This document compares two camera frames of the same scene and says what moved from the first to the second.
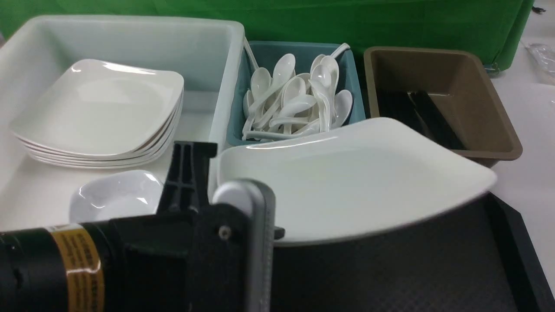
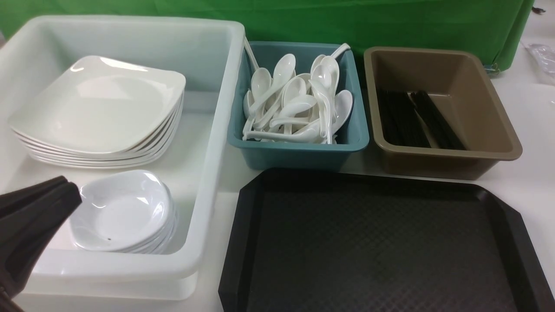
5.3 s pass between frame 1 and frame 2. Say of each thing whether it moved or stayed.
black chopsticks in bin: stayed
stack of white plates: stayed
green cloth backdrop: stayed
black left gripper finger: moved
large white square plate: moved
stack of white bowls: stayed
